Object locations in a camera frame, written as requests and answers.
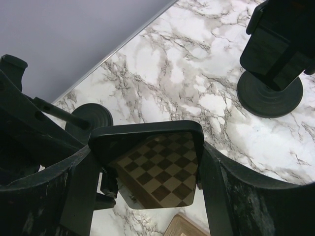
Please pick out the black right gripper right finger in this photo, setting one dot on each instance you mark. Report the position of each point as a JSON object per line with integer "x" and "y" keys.
{"x": 242, "y": 202}

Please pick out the black round phone stand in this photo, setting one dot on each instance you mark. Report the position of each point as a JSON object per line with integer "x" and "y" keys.
{"x": 35, "y": 132}
{"x": 262, "y": 101}

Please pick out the wooden chessboard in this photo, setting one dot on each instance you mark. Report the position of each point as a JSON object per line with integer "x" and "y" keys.
{"x": 180, "y": 225}

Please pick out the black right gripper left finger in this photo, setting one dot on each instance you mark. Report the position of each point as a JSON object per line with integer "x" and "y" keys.
{"x": 57, "y": 201}

